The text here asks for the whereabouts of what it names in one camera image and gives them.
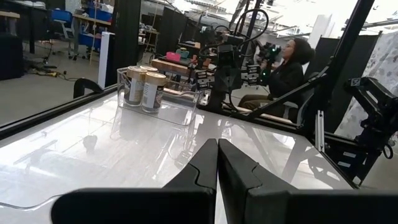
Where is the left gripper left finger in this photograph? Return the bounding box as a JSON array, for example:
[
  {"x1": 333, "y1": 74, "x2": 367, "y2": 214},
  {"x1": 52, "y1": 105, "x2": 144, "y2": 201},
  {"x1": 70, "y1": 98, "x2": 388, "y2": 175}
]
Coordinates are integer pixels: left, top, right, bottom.
[{"x1": 51, "y1": 138, "x2": 218, "y2": 224}]

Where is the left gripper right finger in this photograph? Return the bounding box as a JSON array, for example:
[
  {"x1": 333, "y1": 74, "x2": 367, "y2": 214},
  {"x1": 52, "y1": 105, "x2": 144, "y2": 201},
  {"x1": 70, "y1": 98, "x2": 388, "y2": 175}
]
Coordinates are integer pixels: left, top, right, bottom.
[{"x1": 217, "y1": 138, "x2": 398, "y2": 224}]

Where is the tan-lid seasoning jar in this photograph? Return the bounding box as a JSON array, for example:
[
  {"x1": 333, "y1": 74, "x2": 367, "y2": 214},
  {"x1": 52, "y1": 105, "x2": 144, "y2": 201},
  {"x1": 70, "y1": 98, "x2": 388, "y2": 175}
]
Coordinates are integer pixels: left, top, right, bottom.
[
  {"x1": 123, "y1": 66, "x2": 147, "y2": 107},
  {"x1": 141, "y1": 72, "x2": 167, "y2": 114},
  {"x1": 139, "y1": 64, "x2": 159, "y2": 74}
]

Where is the clear plastic bin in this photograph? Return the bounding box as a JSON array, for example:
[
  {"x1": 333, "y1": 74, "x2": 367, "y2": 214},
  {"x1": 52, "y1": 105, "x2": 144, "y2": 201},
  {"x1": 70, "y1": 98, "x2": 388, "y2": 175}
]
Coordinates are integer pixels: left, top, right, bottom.
[{"x1": 116, "y1": 67, "x2": 203, "y2": 127}]

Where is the grey office chair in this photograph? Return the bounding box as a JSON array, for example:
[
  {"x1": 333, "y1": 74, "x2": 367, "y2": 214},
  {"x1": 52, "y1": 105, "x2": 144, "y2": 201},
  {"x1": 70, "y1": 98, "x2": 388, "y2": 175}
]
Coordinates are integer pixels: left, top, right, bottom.
[{"x1": 281, "y1": 71, "x2": 327, "y2": 125}]

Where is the person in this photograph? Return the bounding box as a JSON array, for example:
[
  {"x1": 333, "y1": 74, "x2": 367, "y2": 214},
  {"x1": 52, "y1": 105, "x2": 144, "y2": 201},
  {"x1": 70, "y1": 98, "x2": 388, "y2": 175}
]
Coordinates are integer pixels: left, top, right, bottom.
[{"x1": 238, "y1": 37, "x2": 317, "y2": 122}]

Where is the wooden workbench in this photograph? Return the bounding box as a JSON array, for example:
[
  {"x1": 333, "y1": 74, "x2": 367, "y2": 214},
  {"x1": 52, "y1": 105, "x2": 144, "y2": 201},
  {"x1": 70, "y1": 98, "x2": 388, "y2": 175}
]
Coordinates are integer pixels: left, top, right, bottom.
[{"x1": 150, "y1": 58, "x2": 200, "y2": 77}]

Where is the pink box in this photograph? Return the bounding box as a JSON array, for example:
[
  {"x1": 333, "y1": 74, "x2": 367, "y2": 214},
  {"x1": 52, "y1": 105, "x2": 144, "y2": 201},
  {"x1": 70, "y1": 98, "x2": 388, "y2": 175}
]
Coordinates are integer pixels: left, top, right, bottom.
[{"x1": 165, "y1": 51, "x2": 182, "y2": 62}]

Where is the white tall tower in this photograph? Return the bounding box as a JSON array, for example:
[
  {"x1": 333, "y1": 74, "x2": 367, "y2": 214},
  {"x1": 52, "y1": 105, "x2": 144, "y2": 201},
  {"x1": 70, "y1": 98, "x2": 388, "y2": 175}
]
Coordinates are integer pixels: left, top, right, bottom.
[{"x1": 98, "y1": 30, "x2": 116, "y2": 90}]

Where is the black partition panel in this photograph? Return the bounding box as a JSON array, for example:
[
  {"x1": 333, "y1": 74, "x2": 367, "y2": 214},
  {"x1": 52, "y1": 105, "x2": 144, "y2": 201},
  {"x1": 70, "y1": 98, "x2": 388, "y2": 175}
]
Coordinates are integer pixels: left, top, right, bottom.
[{"x1": 306, "y1": 32, "x2": 382, "y2": 131}]

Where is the white patterned curtain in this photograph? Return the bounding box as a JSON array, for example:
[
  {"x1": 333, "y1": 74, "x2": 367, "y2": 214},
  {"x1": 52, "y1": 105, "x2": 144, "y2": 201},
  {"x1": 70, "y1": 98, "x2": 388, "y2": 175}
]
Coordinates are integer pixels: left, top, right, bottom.
[{"x1": 334, "y1": 29, "x2": 398, "y2": 141}]

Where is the black curved bracket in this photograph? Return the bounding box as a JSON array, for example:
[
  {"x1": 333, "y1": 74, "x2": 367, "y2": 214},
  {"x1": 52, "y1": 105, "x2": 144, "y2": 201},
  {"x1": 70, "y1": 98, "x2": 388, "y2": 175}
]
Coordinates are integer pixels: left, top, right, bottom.
[{"x1": 73, "y1": 77, "x2": 104, "y2": 100}]

